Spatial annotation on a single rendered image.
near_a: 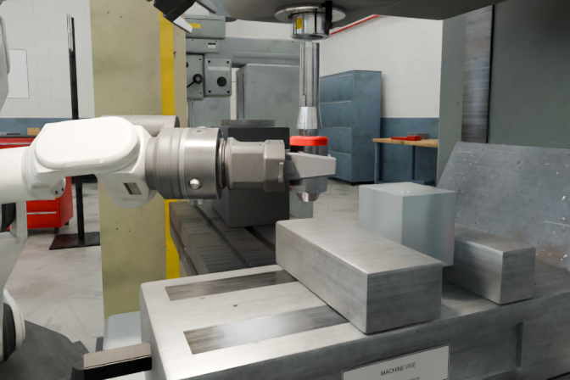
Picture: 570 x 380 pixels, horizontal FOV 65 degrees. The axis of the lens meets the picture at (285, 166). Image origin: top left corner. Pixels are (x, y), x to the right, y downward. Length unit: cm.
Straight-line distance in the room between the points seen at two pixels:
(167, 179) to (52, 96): 909
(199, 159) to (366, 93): 743
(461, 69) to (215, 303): 68
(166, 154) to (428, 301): 33
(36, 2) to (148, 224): 789
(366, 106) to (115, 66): 610
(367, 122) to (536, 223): 726
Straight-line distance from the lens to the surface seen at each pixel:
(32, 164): 56
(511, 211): 74
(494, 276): 36
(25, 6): 985
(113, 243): 230
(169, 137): 53
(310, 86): 54
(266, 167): 49
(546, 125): 76
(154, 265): 234
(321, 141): 53
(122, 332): 66
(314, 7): 52
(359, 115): 783
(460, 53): 90
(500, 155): 80
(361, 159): 789
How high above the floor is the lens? 118
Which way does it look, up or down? 6 degrees down
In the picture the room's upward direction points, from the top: straight up
